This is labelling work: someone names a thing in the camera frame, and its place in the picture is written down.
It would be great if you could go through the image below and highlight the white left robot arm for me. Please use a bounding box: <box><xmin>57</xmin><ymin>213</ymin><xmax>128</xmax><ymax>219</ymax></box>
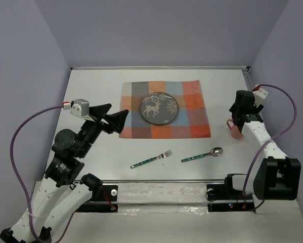
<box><xmin>0</xmin><ymin>99</ymin><xmax>129</xmax><ymax>242</ymax></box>

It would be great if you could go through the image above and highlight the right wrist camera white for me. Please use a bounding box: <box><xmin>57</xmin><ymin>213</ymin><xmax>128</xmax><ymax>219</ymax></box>
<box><xmin>252</xmin><ymin>85</ymin><xmax>269</xmax><ymax>107</ymax></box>

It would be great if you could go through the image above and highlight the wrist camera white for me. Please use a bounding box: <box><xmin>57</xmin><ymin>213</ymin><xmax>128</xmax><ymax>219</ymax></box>
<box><xmin>63</xmin><ymin>99</ymin><xmax>94</xmax><ymax>122</ymax></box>
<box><xmin>252</xmin><ymin>85</ymin><xmax>269</xmax><ymax>107</ymax></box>

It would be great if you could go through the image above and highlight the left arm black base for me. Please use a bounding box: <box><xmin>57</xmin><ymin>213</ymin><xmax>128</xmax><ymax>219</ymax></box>
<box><xmin>76</xmin><ymin>184</ymin><xmax>118</xmax><ymax>213</ymax></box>

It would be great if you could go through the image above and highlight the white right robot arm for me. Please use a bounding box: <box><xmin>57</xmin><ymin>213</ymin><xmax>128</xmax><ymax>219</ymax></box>
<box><xmin>225</xmin><ymin>87</ymin><xmax>301</xmax><ymax>200</ymax></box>

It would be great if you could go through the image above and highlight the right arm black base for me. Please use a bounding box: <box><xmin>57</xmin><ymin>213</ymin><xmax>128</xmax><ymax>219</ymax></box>
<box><xmin>205</xmin><ymin>184</ymin><xmax>255</xmax><ymax>213</ymax></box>

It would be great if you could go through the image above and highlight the grey reindeer plate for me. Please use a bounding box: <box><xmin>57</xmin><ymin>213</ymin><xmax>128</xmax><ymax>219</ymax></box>
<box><xmin>140</xmin><ymin>92</ymin><xmax>179</xmax><ymax>125</ymax></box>

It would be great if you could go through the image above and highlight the spoon with green handle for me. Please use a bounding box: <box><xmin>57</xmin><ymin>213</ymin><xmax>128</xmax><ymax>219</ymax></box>
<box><xmin>181</xmin><ymin>147</ymin><xmax>223</xmax><ymax>163</ymax></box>

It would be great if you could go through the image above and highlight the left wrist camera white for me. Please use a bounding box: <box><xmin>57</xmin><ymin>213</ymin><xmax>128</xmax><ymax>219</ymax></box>
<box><xmin>63</xmin><ymin>99</ymin><xmax>94</xmax><ymax>122</ymax></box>

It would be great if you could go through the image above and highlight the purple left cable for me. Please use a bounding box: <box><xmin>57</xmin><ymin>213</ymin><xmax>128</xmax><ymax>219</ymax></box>
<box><xmin>10</xmin><ymin>105</ymin><xmax>111</xmax><ymax>242</ymax></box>

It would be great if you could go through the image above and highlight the checkered orange blue cloth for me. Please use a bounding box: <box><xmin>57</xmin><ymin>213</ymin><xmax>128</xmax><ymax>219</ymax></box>
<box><xmin>120</xmin><ymin>80</ymin><xmax>211</xmax><ymax>139</ymax></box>

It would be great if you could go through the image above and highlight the fork with green handle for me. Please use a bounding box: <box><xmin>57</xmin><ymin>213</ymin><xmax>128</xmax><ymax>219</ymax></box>
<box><xmin>130</xmin><ymin>150</ymin><xmax>172</xmax><ymax>169</ymax></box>

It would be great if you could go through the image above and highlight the pink mug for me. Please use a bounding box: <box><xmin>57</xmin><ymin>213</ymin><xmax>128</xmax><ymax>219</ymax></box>
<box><xmin>226</xmin><ymin>119</ymin><xmax>243</xmax><ymax>140</ymax></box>

